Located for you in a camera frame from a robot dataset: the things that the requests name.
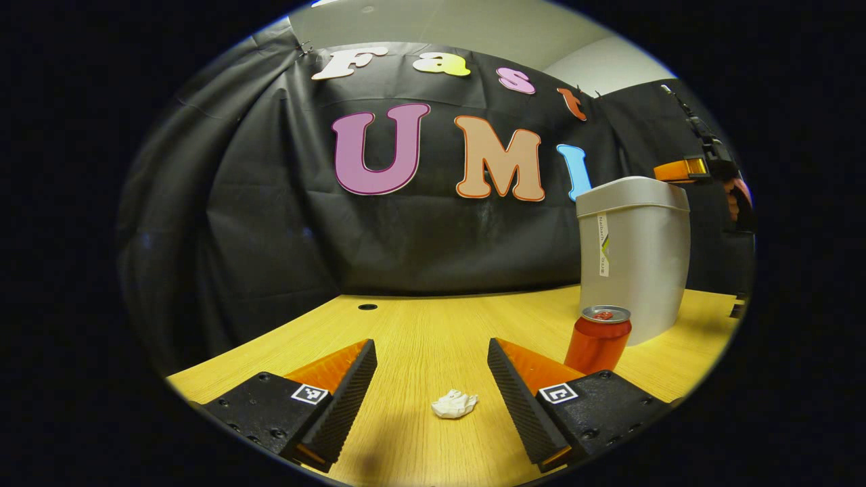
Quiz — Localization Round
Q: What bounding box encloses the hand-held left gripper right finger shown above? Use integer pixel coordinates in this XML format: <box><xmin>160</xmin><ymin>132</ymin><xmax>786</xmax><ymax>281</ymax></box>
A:
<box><xmin>487</xmin><ymin>338</ymin><xmax>670</xmax><ymax>474</ymax></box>

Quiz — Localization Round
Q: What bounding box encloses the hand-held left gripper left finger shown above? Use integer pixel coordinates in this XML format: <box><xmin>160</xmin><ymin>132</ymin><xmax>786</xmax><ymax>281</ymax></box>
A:
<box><xmin>201</xmin><ymin>339</ymin><xmax>378</xmax><ymax>473</ymax></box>

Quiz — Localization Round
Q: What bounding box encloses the white paper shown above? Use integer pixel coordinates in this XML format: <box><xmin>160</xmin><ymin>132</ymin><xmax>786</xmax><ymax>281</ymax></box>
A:
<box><xmin>431</xmin><ymin>390</ymin><xmax>478</xmax><ymax>419</ymax></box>

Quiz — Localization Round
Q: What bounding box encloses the red pop can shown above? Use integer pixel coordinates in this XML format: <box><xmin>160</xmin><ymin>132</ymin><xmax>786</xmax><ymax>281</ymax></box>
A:
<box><xmin>564</xmin><ymin>305</ymin><xmax>632</xmax><ymax>375</ymax></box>

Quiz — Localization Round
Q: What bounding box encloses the grey desktop garbage bin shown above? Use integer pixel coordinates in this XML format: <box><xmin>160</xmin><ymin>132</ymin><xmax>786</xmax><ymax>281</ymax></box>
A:
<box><xmin>576</xmin><ymin>177</ymin><xmax>691</xmax><ymax>347</ymax></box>

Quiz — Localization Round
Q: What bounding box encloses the wooden desktop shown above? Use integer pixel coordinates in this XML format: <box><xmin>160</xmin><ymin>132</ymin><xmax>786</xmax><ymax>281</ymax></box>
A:
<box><xmin>166</xmin><ymin>284</ymin><xmax>742</xmax><ymax>487</ymax></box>

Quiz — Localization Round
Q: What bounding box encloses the black backdrop cloth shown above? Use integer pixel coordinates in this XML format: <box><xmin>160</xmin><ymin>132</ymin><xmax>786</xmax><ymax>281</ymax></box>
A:
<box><xmin>116</xmin><ymin>27</ymin><xmax>755</xmax><ymax>376</ymax></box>

